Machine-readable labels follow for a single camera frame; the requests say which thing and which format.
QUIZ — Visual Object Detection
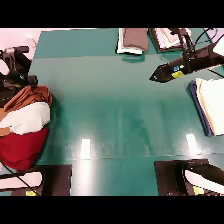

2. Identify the red garment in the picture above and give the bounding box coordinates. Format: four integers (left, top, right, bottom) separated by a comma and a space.
0, 126, 50, 172

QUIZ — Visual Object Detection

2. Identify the blue folded garment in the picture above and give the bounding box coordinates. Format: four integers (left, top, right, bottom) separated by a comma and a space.
188, 79, 215, 138

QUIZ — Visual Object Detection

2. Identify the grey-brown folded garment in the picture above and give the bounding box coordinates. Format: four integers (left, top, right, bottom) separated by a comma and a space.
122, 28, 150, 53

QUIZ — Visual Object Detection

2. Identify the cream folded garment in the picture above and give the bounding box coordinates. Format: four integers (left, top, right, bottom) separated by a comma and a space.
194, 77, 224, 137

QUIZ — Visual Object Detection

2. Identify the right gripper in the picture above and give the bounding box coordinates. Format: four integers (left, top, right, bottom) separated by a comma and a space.
148, 54, 195, 84

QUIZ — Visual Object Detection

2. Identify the pale pink folded garment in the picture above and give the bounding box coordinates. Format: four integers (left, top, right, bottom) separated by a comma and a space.
150, 28, 194, 54

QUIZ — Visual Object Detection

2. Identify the brown garment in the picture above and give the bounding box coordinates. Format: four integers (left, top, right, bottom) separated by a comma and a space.
0, 84, 54, 121

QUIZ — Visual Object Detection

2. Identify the black cable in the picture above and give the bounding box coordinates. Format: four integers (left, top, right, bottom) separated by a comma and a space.
193, 28, 224, 48

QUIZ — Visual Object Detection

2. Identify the white folded garment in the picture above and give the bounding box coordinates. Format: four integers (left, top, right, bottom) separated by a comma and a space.
116, 28, 145, 56

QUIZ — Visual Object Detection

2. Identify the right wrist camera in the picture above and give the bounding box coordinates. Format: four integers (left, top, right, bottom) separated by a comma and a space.
169, 28, 195, 69

